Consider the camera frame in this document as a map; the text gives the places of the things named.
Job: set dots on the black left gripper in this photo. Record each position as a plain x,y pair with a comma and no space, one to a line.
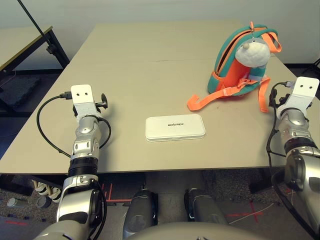
98,103

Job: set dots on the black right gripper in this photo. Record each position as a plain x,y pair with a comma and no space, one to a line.
282,100

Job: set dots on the teal orange backpack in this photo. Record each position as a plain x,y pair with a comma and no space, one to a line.
225,75

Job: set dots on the white Unitree box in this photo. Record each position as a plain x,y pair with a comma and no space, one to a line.
175,128

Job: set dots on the black table base foot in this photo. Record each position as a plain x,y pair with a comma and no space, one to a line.
260,181
15,186

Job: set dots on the black foam floor mat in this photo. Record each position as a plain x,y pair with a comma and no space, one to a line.
17,90

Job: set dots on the black framed side table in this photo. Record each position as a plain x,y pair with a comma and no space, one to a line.
25,42

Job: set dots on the white caster wheel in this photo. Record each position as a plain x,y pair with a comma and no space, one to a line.
47,191

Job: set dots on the thin black pole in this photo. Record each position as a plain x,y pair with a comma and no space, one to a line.
32,21

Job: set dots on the grey robot left leg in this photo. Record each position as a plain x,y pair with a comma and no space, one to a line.
138,212

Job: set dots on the grey robot leg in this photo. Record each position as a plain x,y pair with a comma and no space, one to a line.
205,207
138,212

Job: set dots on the dark tape roll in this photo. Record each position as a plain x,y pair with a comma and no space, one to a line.
43,202

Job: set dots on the grey robot right leg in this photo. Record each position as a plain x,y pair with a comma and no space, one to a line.
205,207

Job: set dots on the grey cylindrical can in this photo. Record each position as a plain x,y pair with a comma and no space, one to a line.
15,202

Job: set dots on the grey robot torso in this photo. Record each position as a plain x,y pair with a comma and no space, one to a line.
187,231

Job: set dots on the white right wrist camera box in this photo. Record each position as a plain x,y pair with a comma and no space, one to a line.
305,87

